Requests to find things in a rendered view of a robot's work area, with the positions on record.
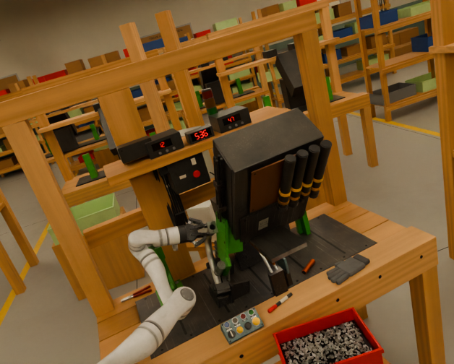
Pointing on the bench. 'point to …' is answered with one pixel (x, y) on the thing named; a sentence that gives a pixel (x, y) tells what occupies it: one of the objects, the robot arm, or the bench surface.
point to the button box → (241, 326)
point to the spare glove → (347, 269)
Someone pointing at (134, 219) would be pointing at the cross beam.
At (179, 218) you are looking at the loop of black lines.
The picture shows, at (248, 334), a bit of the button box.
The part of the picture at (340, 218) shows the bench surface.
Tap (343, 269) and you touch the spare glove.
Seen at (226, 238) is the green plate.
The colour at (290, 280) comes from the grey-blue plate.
